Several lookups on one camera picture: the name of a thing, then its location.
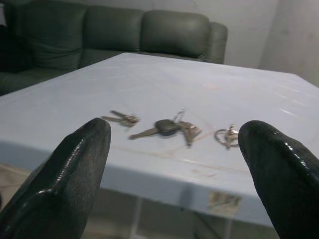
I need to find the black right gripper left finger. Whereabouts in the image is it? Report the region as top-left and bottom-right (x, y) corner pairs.
(0, 118), (112, 239)

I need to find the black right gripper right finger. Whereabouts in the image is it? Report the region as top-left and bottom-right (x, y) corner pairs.
(238, 120), (319, 239)

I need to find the pale paper label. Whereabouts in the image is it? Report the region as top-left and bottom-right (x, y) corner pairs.
(208, 191), (242, 215)

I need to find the small silver key bunch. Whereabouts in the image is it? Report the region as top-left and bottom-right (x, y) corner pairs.
(100, 110), (140, 127)

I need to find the black-headed car key bunch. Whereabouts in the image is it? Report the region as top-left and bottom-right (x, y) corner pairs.
(128, 109), (202, 147)

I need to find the light blue table cover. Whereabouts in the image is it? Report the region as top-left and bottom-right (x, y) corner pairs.
(0, 52), (319, 231)

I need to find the dark green leather sofa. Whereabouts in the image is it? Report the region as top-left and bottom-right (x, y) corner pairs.
(0, 0), (228, 97)

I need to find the silver key ring with keys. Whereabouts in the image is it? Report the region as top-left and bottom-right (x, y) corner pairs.
(214, 123), (240, 149)

